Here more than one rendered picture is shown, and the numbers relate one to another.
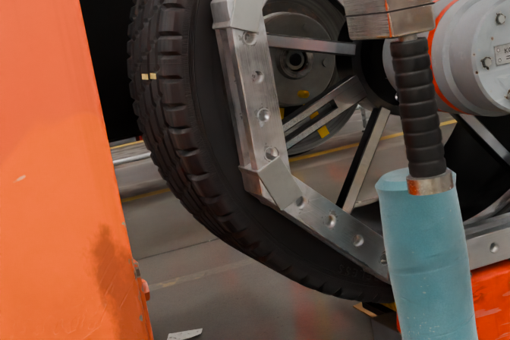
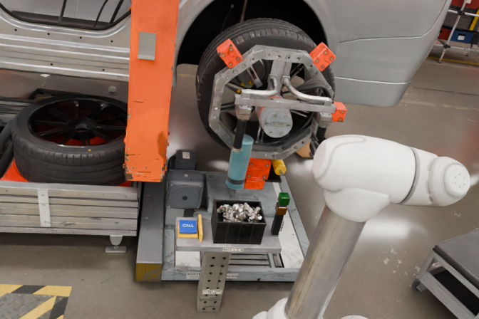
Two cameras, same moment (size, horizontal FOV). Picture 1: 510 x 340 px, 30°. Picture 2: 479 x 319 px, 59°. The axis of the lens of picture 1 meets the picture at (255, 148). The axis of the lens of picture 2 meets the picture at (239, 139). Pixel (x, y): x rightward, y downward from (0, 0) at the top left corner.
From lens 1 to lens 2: 97 cm
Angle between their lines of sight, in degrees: 22
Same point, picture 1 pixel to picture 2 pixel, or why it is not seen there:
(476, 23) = (268, 114)
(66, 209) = (155, 125)
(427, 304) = (234, 166)
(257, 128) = (213, 110)
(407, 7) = (243, 114)
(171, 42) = (202, 78)
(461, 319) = (240, 172)
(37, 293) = (144, 139)
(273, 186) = (212, 124)
